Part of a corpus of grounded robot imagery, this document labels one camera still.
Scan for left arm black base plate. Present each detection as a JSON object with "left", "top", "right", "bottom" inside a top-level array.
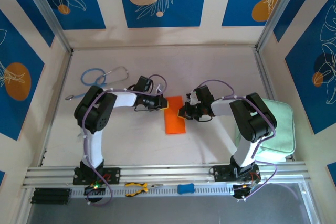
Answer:
[{"left": 72, "top": 166, "right": 122, "bottom": 185}]

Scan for black controller board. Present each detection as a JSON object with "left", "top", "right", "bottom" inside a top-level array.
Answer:
[
  {"left": 232, "top": 182, "right": 260, "bottom": 203},
  {"left": 83, "top": 184, "right": 106, "bottom": 196}
]

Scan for black ribbed block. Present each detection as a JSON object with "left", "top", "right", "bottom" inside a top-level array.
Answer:
[{"left": 30, "top": 187, "right": 72, "bottom": 205}]

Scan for orange square paper sheet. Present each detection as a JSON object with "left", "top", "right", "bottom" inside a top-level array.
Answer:
[{"left": 163, "top": 95, "right": 187, "bottom": 135}]

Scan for blue tube stethoscope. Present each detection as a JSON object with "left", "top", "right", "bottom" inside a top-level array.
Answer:
[{"left": 65, "top": 66, "right": 130, "bottom": 101}]

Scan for grey slotted cable duct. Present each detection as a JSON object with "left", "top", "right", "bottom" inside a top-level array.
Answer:
[{"left": 70, "top": 184, "right": 237, "bottom": 199}]

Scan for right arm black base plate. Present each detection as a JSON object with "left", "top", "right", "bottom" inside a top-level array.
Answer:
[{"left": 212, "top": 165, "right": 261, "bottom": 183}]

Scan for aluminium side rail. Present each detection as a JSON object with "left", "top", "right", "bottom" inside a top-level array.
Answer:
[
  {"left": 38, "top": 50, "right": 74, "bottom": 167},
  {"left": 253, "top": 48, "right": 296, "bottom": 162}
]

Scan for right black controller board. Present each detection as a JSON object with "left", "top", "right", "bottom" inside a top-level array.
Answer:
[{"left": 232, "top": 182, "right": 260, "bottom": 203}]

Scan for blue bone-shaped sponge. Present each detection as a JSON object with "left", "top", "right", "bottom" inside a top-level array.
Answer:
[{"left": 177, "top": 183, "right": 195, "bottom": 195}]

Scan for yellow black handled pliers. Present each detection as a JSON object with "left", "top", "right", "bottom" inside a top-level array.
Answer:
[{"left": 124, "top": 182, "right": 164, "bottom": 197}]

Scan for left black controller board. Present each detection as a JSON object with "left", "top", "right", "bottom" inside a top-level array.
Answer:
[{"left": 83, "top": 184, "right": 106, "bottom": 196}]

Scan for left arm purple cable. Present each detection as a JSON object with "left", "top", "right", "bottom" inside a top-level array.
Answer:
[{"left": 81, "top": 74, "right": 169, "bottom": 208}]

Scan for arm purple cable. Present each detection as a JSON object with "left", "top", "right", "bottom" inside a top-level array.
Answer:
[
  {"left": 81, "top": 74, "right": 169, "bottom": 208},
  {"left": 196, "top": 79, "right": 279, "bottom": 201}
]

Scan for aluminium frame post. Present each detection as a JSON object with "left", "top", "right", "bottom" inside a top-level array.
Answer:
[
  {"left": 255, "top": 0, "right": 309, "bottom": 53},
  {"left": 18, "top": 0, "right": 75, "bottom": 55}
]

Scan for aluminium front rail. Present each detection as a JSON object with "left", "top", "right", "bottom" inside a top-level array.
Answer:
[{"left": 22, "top": 161, "right": 312, "bottom": 190}]

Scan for light green folded cushion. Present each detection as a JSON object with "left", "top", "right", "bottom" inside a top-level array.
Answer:
[{"left": 233, "top": 98, "right": 297, "bottom": 163}]

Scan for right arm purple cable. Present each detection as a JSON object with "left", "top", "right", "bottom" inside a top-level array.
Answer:
[{"left": 196, "top": 79, "right": 279, "bottom": 201}]

